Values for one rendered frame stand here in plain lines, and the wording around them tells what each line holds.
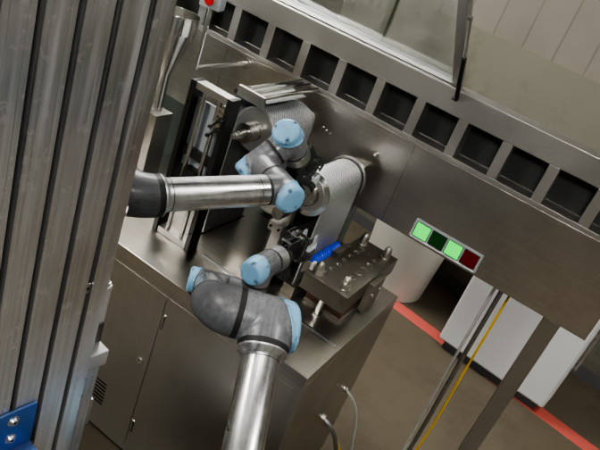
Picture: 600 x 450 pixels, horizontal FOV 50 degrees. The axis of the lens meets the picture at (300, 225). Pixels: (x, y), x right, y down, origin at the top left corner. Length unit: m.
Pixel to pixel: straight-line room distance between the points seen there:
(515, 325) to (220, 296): 2.51
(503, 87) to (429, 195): 2.17
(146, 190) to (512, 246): 1.21
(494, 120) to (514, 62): 2.19
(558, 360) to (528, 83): 1.64
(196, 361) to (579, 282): 1.20
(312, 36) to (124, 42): 1.55
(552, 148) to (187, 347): 1.26
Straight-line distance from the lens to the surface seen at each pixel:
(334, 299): 2.00
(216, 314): 1.42
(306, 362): 1.89
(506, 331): 3.74
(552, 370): 3.76
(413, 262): 3.98
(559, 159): 2.06
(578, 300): 2.16
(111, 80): 0.79
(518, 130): 2.06
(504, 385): 2.52
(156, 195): 1.38
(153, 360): 2.24
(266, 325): 1.41
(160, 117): 2.40
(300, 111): 2.17
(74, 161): 0.82
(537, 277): 2.16
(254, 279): 1.76
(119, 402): 2.46
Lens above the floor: 2.06
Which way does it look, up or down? 27 degrees down
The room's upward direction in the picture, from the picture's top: 21 degrees clockwise
